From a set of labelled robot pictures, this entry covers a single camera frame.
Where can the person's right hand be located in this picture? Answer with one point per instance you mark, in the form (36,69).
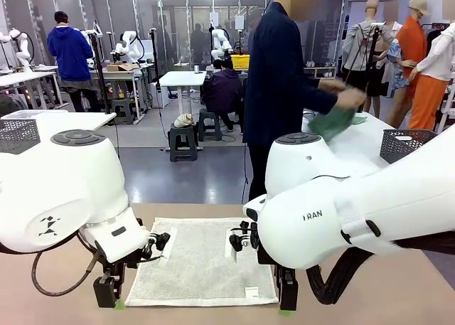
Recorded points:
(352,99)

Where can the wooden shoe shelf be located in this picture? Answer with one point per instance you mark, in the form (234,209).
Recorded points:
(320,72)

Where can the person's right forearm navy sleeve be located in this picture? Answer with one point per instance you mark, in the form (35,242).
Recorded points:
(320,95)

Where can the black camera tripod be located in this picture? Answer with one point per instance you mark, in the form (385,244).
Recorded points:
(369,54)

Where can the seated person dark jacket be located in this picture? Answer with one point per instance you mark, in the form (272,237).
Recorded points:
(224,86)

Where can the white standing desk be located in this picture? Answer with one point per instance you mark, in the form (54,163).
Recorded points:
(183,78)

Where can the person in blue hoodie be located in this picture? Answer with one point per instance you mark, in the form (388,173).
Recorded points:
(71,51)

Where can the white box on pole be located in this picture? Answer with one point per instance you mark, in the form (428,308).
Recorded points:
(239,22)
(214,19)

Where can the mannequin orange jacket cap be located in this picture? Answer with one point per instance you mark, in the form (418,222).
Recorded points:
(412,44)

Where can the beige cloth bundle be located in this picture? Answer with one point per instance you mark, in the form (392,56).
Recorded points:
(184,120)

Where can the white terry towel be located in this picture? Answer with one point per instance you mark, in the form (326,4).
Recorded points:
(202,264)

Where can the yellow plastic basket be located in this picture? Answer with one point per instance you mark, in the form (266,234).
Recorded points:
(240,61)

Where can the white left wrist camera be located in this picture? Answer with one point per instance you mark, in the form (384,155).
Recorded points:
(168,243)

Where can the person's left hand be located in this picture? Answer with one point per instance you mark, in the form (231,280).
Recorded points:
(332,85)

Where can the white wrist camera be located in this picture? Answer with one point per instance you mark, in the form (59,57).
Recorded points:
(230,248)
(168,243)

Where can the open cardboard box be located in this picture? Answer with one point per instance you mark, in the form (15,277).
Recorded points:
(121,68)

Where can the mannequin blue floral dress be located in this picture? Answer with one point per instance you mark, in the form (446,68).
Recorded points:
(398,54)

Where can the white desk with box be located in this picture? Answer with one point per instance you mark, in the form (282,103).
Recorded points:
(117,75)

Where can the grey plastic stool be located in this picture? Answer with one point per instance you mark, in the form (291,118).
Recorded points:
(122,108)
(209,126)
(183,143)

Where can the white plastic basket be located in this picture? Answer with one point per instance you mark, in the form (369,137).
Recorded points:
(46,114)

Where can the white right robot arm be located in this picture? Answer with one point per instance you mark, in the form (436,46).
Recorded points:
(355,214)

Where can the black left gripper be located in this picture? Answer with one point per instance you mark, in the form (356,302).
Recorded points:
(119,268)

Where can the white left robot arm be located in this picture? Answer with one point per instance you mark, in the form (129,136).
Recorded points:
(71,182)

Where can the person in navy jacket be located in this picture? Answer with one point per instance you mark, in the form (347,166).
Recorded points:
(273,90)

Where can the mannequin grey shirt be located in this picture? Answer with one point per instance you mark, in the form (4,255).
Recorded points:
(359,44)

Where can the green terry towel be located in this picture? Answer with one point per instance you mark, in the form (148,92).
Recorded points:
(332,124)

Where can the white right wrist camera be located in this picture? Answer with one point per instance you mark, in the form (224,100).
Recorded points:
(230,248)

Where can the mannequin white top orange trousers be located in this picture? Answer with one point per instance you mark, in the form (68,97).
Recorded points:
(437,54)

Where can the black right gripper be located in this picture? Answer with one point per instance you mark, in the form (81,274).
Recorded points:
(277,270)

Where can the black stand pole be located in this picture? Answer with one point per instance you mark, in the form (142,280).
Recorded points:
(101,76)
(155,62)

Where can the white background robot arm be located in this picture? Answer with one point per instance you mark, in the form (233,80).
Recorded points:
(23,51)
(220,40)
(129,46)

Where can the dark grey lattice basket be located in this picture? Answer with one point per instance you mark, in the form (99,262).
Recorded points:
(394,150)

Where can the white background desk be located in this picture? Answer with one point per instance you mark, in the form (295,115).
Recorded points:
(21,77)

